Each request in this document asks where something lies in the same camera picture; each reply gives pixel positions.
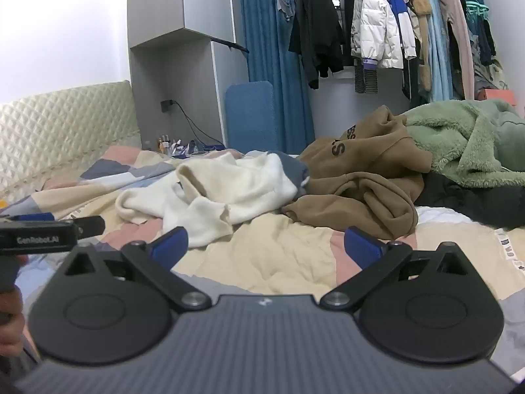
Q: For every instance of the white puffer jacket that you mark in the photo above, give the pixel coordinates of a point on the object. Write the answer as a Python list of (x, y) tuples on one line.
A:
[(375, 24)]

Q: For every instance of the blue curtain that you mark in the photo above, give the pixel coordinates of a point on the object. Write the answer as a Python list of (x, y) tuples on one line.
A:
[(266, 28)]

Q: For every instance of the blue and white jacket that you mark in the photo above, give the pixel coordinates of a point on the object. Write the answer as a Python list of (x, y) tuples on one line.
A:
[(406, 20)]

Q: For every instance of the white striped sweater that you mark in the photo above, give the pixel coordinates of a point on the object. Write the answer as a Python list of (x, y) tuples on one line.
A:
[(246, 188)]

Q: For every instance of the black garment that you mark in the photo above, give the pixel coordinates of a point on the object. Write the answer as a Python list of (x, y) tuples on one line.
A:
[(463, 201)]

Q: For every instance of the black wall plug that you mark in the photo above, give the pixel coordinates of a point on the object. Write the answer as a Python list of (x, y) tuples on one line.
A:
[(167, 105)]

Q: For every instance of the pile of small toiletries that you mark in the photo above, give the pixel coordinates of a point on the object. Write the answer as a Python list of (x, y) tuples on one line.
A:
[(176, 147)]

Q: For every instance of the green fleece jacket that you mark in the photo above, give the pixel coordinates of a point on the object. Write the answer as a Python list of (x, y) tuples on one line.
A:
[(463, 143)]

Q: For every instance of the black hanging jacket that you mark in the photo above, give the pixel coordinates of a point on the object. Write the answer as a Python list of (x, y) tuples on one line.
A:
[(316, 28)]

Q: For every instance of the pink hanging pants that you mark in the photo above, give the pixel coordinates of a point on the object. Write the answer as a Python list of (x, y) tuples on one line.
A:
[(457, 28)]

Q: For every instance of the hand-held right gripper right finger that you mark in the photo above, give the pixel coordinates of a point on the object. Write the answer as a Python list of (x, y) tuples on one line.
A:
[(363, 248)]

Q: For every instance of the brown hoodie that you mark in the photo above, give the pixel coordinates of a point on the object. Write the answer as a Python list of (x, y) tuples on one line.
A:
[(361, 197)]

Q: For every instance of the patchwork blanket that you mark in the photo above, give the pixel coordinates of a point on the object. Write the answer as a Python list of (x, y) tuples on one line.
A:
[(266, 262)]

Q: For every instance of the light blue hanging garment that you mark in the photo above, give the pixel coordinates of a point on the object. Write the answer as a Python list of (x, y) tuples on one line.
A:
[(439, 49)]

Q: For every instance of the person's left hand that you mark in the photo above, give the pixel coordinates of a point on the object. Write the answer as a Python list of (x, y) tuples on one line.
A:
[(10, 328)]

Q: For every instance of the grey hanging cloth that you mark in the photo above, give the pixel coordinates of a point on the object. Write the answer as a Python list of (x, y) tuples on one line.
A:
[(285, 6)]

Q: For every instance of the orange box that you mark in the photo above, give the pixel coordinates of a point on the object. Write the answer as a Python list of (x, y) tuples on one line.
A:
[(498, 94)]

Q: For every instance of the grey wardrobe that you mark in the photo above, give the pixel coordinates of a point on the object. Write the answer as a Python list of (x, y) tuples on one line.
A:
[(180, 82)]

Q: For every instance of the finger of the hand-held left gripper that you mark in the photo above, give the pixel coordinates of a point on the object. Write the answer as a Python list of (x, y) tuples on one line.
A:
[(35, 216), (90, 226)]

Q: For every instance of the blue chair back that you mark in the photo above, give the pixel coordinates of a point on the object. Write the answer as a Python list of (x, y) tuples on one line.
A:
[(248, 115)]

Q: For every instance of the striped hanging garment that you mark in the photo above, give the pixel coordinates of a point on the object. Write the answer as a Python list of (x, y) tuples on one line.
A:
[(365, 78)]

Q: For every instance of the dark hanging garment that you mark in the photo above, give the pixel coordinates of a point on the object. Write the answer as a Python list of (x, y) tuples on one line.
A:
[(486, 41)]

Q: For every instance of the cream quilted headboard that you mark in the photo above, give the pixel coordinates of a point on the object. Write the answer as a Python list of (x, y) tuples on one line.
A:
[(61, 131)]

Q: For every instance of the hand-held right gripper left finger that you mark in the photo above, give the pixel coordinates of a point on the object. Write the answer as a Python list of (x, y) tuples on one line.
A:
[(172, 244)]

